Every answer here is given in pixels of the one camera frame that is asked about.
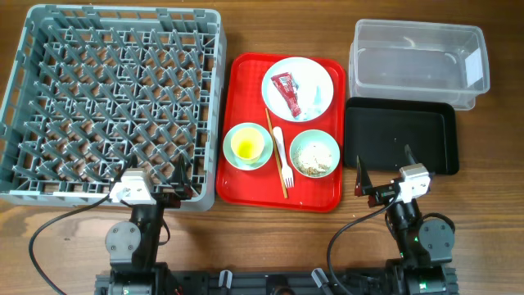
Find black waste tray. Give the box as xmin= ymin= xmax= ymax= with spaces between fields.
xmin=343 ymin=98 xmax=459 ymax=175

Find red sauce packet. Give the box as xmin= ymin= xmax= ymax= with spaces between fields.
xmin=270 ymin=72 xmax=302 ymax=120

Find yellow plastic cup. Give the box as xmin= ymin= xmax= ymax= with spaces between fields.
xmin=231 ymin=127 xmax=264 ymax=164

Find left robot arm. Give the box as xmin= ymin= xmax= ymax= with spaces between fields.
xmin=95 ymin=156 xmax=192 ymax=295

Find wooden chopstick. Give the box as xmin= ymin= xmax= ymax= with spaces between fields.
xmin=264 ymin=108 xmax=288 ymax=199

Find white plastic fork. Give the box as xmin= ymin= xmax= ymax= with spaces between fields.
xmin=273 ymin=126 xmax=294 ymax=188

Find large pale blue plate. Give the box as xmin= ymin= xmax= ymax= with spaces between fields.
xmin=261 ymin=57 xmax=334 ymax=123

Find mint green bowl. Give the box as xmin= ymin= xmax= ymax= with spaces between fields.
xmin=290 ymin=129 xmax=341 ymax=179

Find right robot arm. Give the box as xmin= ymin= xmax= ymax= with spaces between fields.
xmin=355 ymin=145 xmax=459 ymax=294

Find grey dishwasher rack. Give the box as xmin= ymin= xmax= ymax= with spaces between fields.
xmin=1 ymin=4 xmax=227 ymax=211

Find rice food scraps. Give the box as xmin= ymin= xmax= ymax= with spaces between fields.
xmin=293 ymin=142 xmax=333 ymax=177

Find clear plastic wrapper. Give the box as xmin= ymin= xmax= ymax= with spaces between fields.
xmin=297 ymin=85 xmax=322 ymax=120

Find clear plastic bin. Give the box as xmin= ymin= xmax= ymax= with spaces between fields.
xmin=349 ymin=19 xmax=490 ymax=111

